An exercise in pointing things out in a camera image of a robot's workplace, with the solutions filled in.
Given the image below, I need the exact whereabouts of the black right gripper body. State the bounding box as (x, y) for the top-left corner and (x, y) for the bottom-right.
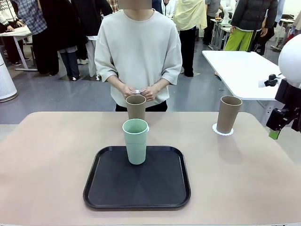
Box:
(274, 79), (301, 118)

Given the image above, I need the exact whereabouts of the tall brown cup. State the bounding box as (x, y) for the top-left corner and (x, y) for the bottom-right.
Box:
(216, 96), (243, 134)
(126, 95), (147, 121)

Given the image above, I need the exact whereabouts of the tall mint green cup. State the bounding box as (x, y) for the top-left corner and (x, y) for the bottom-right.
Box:
(122, 119), (150, 165)

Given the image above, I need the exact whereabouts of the person's left forearm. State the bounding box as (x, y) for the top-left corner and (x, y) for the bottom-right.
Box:
(152, 79), (169, 93)

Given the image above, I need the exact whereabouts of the person's right forearm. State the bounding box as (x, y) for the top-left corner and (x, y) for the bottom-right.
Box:
(107, 75), (124, 89)

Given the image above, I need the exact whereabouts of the person's left hand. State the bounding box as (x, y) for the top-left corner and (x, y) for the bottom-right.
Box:
(140, 85), (157, 102)

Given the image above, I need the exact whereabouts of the person's right hand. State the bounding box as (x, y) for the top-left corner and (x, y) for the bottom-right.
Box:
(121, 83), (137, 97)

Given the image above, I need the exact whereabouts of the grey table leg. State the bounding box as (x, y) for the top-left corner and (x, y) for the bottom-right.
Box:
(257, 100), (275, 127)

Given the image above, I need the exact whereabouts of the large white table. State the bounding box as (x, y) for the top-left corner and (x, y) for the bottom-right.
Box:
(201, 50), (283, 102)

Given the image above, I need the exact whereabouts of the black upright pole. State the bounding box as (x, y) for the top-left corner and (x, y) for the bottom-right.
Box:
(246, 28), (256, 53)

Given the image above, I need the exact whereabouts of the person in lime green trousers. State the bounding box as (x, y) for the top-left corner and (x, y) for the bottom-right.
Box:
(224, 0), (279, 56)

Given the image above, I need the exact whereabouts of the person in grey shirt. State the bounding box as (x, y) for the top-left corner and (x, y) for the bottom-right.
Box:
(203, 0), (224, 46)

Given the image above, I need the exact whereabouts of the person in yellow shirt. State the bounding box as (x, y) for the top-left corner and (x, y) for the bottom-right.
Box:
(173, 0), (208, 78)

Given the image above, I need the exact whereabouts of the black plastic serving tray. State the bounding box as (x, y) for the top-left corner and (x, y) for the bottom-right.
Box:
(82, 145), (191, 211)

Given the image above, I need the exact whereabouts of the person in beige shirt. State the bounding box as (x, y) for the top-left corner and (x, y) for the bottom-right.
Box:
(94, 0), (183, 113)

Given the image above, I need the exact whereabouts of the person in white trousers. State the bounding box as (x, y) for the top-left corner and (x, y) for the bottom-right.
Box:
(70, 0), (113, 78)

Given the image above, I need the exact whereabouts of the person in black coat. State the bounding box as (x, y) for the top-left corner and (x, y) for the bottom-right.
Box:
(46, 0), (89, 81)

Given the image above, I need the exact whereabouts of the person in plaid shirt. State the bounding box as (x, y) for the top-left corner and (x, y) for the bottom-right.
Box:
(17, 0), (59, 76)

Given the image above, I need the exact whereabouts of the white cylindrical appliance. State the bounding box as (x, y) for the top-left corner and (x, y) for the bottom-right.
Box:
(0, 51), (18, 103)

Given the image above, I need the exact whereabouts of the white standing desk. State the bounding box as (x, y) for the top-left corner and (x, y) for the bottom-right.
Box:
(0, 25), (38, 72)

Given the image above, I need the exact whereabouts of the person in patterned sweater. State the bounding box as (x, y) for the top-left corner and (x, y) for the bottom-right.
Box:
(0, 0), (25, 66)

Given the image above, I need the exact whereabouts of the white desk with grey frame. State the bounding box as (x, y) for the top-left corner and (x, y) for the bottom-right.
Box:
(210, 18), (232, 50)

